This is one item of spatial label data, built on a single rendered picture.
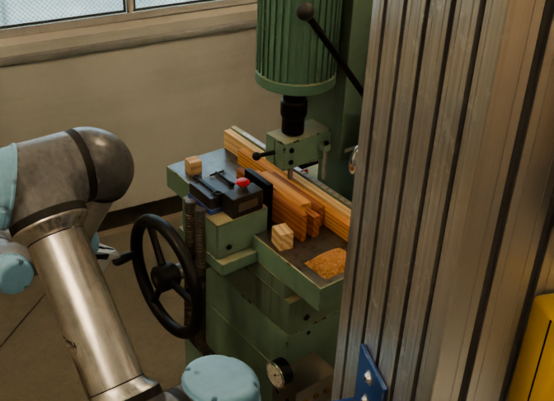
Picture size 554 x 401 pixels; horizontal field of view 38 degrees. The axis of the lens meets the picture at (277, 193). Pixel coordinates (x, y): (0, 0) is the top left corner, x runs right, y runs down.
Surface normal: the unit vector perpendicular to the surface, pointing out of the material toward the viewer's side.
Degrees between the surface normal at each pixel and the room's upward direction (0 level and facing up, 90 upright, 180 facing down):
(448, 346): 90
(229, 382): 7
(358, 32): 90
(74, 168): 59
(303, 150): 90
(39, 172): 44
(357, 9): 90
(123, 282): 0
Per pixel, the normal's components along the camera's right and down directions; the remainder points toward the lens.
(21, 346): 0.04, -0.85
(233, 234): 0.61, 0.44
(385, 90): -0.97, 0.10
